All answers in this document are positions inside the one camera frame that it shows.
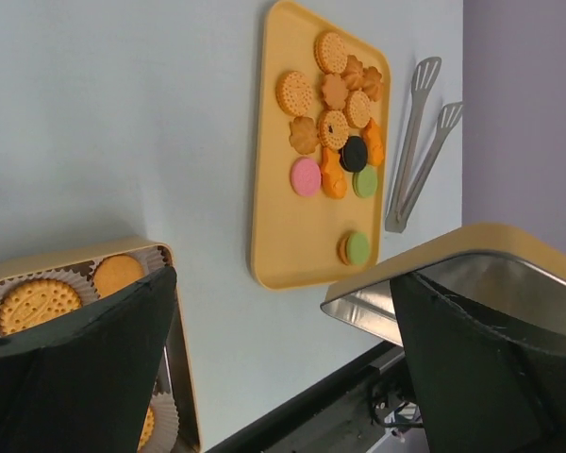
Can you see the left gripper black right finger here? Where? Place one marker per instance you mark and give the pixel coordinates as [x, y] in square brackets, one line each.
[484, 381]

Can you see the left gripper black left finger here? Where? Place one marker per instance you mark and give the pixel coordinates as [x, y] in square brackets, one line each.
[83, 381]

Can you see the orange cookie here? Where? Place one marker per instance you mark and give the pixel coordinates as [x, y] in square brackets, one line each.
[115, 273]
[36, 302]
[147, 428]

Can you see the silver tin lid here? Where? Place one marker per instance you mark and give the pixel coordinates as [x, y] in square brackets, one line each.
[498, 266]

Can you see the yellow cookie tin box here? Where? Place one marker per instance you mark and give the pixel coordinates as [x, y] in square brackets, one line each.
[176, 422]

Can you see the green sandwich cookie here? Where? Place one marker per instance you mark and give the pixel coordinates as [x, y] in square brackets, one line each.
[354, 248]
[365, 182]

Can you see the black sandwich cookie on tray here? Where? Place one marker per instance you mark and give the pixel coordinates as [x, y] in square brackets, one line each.
[354, 155]

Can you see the pink round cookie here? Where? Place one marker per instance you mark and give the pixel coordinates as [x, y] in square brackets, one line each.
[305, 177]

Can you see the yellow cookie tray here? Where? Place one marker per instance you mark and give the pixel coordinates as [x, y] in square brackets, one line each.
[295, 238]

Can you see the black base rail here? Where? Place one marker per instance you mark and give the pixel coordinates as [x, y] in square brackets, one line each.
[366, 406]

